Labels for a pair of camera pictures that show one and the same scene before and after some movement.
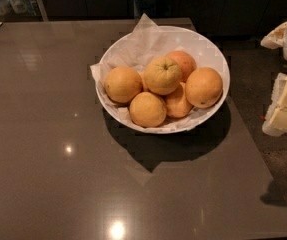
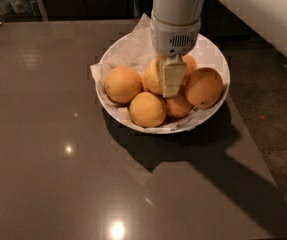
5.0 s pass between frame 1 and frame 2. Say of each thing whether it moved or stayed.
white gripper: moved
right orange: stayed
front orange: stayed
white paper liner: stayed
